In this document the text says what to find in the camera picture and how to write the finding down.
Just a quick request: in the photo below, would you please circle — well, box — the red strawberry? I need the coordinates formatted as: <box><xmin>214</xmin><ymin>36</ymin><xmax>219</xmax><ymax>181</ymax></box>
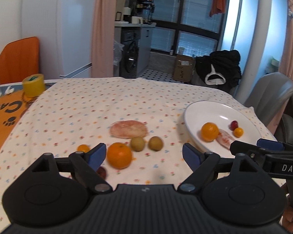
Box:
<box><xmin>230</xmin><ymin>121</ymin><xmax>239</xmax><ymax>131</ymax></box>

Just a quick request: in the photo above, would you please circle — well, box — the peeled grapefruit half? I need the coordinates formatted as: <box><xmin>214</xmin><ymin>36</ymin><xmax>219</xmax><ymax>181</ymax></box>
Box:
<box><xmin>109</xmin><ymin>120</ymin><xmax>148</xmax><ymax>139</ymax></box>

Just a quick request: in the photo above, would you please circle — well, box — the pink curtain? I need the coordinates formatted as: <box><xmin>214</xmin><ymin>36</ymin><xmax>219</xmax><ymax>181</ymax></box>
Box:
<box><xmin>91</xmin><ymin>0</ymin><xmax>116</xmax><ymax>78</ymax></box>

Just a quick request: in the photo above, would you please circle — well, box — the small orange kumquat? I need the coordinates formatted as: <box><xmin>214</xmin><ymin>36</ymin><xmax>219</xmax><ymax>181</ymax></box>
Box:
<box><xmin>233</xmin><ymin>127</ymin><xmax>244</xmax><ymax>138</ymax></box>

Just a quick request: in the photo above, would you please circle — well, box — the cardboard box on floor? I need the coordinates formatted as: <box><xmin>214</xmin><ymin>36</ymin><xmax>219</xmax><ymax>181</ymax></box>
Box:
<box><xmin>173</xmin><ymin>54</ymin><xmax>195</xmax><ymax>82</ymax></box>

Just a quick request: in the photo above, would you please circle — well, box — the grey washing machine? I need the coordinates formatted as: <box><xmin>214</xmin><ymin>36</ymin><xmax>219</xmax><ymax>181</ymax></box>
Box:
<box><xmin>120</xmin><ymin>27</ymin><xmax>141</xmax><ymax>79</ymax></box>

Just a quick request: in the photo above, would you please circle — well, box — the large orange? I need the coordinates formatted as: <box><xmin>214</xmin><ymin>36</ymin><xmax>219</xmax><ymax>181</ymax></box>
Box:
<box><xmin>200</xmin><ymin>122</ymin><xmax>219</xmax><ymax>142</ymax></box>
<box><xmin>106</xmin><ymin>143</ymin><xmax>133</xmax><ymax>170</ymax></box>

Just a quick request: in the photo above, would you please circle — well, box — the red fruit under gripper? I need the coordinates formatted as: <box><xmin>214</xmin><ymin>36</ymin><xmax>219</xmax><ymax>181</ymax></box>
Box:
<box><xmin>97</xmin><ymin>166</ymin><xmax>107</xmax><ymax>180</ymax></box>

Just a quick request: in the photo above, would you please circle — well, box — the orange chair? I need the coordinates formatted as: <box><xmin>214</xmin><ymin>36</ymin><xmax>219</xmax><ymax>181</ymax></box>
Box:
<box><xmin>0</xmin><ymin>36</ymin><xmax>39</xmax><ymax>84</ymax></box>

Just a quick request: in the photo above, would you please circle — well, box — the person's right hand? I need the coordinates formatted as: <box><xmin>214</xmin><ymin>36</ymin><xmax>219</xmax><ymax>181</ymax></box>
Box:
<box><xmin>281</xmin><ymin>183</ymin><xmax>293</xmax><ymax>233</ymax></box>

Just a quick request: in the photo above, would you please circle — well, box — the peeled grapefruit segment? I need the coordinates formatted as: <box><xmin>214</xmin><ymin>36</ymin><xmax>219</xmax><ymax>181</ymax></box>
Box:
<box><xmin>216</xmin><ymin>129</ymin><xmax>235</xmax><ymax>150</ymax></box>

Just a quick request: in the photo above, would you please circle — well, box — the black jacket on chair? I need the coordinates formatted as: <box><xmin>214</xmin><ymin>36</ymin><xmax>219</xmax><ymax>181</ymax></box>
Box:
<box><xmin>195</xmin><ymin>50</ymin><xmax>242</xmax><ymax>93</ymax></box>

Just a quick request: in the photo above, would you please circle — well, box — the white plate blue rim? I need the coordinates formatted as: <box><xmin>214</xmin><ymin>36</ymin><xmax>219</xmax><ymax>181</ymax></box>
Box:
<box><xmin>184</xmin><ymin>100</ymin><xmax>275</xmax><ymax>158</ymax></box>

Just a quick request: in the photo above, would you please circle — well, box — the grey chair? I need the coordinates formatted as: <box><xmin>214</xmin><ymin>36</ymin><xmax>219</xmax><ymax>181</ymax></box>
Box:
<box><xmin>244</xmin><ymin>72</ymin><xmax>293</xmax><ymax>126</ymax></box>

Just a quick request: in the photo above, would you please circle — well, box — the white refrigerator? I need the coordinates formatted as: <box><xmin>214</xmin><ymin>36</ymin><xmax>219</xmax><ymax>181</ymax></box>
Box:
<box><xmin>21</xmin><ymin>0</ymin><xmax>95</xmax><ymax>79</ymax></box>

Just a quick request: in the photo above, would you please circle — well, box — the orange cat placemat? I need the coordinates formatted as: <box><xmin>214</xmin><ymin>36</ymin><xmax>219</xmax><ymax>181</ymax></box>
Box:
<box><xmin>0</xmin><ymin>88</ymin><xmax>38</xmax><ymax>166</ymax></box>

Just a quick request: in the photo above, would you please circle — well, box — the floral white tablecloth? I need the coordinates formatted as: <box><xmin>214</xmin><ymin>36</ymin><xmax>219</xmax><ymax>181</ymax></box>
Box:
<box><xmin>0</xmin><ymin>78</ymin><xmax>273</xmax><ymax>232</ymax></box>

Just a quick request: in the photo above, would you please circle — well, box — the brown longan fruit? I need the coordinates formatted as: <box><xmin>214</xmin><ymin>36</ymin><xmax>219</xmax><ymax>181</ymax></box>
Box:
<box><xmin>130</xmin><ymin>137</ymin><xmax>146</xmax><ymax>152</ymax></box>
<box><xmin>148</xmin><ymin>136</ymin><xmax>163</xmax><ymax>151</ymax></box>

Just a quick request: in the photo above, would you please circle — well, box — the yellow tape roll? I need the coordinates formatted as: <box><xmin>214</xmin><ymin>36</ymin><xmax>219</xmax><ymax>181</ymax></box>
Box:
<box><xmin>22</xmin><ymin>74</ymin><xmax>45</xmax><ymax>98</ymax></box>

